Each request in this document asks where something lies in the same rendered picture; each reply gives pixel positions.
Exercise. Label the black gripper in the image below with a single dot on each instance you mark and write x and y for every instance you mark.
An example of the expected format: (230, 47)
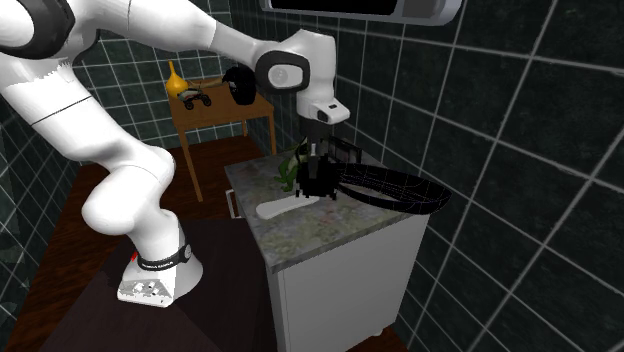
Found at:
(316, 128)

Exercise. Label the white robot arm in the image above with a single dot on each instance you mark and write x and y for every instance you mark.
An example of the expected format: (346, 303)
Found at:
(122, 146)

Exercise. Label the green plant figure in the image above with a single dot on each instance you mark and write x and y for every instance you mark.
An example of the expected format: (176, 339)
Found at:
(287, 171)

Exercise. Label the flat white spatula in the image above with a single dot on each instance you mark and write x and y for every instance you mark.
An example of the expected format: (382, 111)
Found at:
(278, 208)

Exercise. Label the wooden side table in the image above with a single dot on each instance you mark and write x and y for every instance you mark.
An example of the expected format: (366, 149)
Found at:
(219, 113)

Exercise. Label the white cabinet with marble top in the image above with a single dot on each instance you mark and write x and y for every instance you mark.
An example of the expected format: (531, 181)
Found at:
(341, 292)

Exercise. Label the dark robot stand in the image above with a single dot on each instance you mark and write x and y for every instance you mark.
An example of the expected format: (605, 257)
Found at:
(229, 292)

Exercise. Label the black rectangular frame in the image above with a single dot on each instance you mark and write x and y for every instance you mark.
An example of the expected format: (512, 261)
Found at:
(347, 151)

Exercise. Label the white wall fixture black panel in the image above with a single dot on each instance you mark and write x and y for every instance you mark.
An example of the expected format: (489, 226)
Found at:
(429, 10)

